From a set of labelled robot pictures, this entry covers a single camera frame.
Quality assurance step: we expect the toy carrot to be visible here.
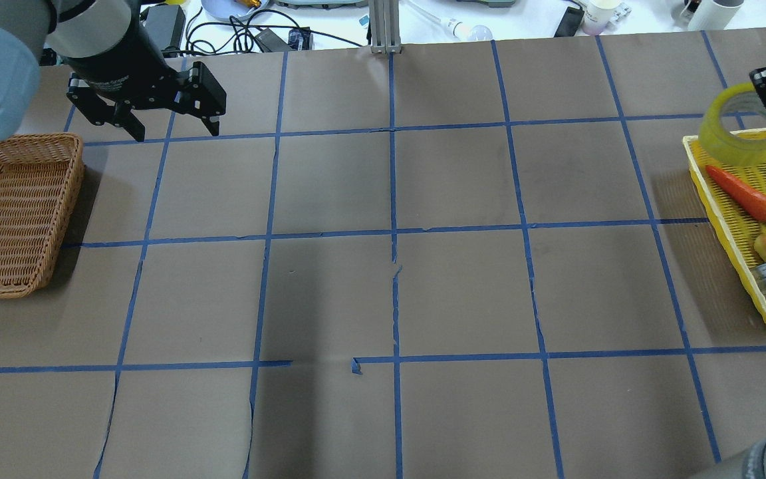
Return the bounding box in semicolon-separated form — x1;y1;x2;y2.
705;166;766;222

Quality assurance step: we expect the white light bulb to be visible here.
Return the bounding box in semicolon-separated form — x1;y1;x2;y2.
445;19;493;42

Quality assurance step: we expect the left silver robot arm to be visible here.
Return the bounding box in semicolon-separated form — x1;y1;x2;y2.
0;1;227;142

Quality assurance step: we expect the white paper cup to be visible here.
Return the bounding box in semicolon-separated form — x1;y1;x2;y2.
580;0;622;36

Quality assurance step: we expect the brown wicker basket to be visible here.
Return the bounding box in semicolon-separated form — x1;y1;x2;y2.
0;132;85;299

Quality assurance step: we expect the blue plate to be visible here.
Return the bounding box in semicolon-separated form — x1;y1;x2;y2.
201;0;271;22

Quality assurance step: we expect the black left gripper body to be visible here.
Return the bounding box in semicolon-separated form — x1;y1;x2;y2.
64;27;227;126

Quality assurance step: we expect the yellow plastic basket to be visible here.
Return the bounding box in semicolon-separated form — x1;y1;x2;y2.
682;134;766;324

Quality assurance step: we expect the brass cylinder tool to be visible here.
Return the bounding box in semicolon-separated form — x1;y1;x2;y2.
235;0;263;10

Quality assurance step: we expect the black power adapter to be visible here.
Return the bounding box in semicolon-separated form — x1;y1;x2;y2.
141;3;186;57

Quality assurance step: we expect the aluminium frame post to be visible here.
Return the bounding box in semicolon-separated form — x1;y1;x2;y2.
368;0;402;55

